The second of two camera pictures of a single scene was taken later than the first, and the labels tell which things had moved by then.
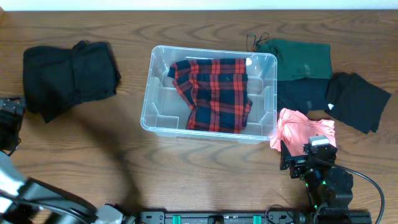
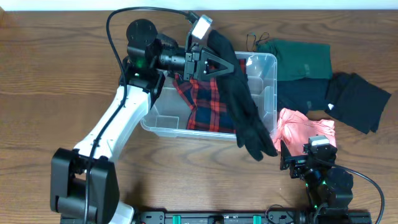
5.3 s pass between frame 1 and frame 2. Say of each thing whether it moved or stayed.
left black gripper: moved
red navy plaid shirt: stayed
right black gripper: stayed
